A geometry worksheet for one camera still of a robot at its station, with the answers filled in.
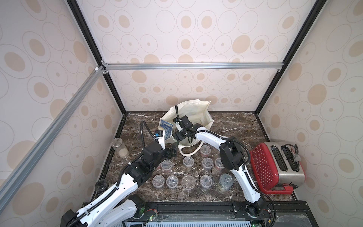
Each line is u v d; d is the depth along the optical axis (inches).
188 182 30.7
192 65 35.9
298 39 31.3
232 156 23.2
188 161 33.8
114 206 18.4
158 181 30.8
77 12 27.0
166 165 33.1
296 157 28.1
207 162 33.6
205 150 35.8
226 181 30.0
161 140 25.4
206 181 30.7
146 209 28.7
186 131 30.1
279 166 27.6
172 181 30.6
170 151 25.8
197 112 39.4
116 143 32.9
